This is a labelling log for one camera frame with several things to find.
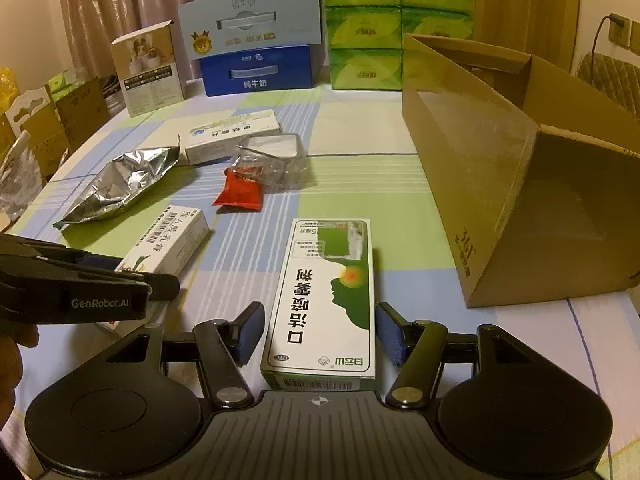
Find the quilted chair back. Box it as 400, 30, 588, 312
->
576, 52, 640, 123

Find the white blue medicine box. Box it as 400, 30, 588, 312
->
179, 109, 284, 164

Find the silver foil bag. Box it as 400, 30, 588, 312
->
52, 145, 182, 233

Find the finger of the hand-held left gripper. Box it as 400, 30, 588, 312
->
0, 236, 123, 270
0, 256, 181, 302

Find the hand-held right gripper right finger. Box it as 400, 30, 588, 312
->
375, 302, 536, 409

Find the person's left hand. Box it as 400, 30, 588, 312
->
0, 327, 40, 426

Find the light blue milk carton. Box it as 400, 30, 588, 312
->
178, 0, 324, 67

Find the clear plastic box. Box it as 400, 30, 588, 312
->
234, 132, 309, 194

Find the thin charger cable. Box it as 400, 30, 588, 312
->
587, 14, 615, 61

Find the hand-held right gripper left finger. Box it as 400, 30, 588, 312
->
107, 301, 266, 409

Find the white green ointment box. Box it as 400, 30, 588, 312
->
114, 205, 211, 281

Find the red packet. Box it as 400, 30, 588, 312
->
212, 167, 267, 211

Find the large cardboard box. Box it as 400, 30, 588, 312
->
401, 33, 640, 310

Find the wall outlet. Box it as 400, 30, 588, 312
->
606, 12, 630, 50

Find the small green tissue pack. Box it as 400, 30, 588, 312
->
46, 70, 98, 98

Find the dark blue milk carton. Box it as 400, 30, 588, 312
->
198, 44, 317, 97

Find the brown cardboard box with flap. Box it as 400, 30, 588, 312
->
20, 105, 70, 181

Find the checked cloth desktop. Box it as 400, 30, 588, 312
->
0, 80, 640, 401

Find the green white medicine box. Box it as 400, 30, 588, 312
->
261, 217, 379, 392

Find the yellow plastic bag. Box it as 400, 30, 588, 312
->
0, 66, 17, 116

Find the clear plastic bag at left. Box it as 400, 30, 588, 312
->
0, 130, 42, 226

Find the wooden door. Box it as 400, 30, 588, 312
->
472, 0, 591, 61

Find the stack of green tissue packs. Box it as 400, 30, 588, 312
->
319, 0, 475, 93

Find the beige product box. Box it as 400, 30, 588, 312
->
110, 21, 187, 119

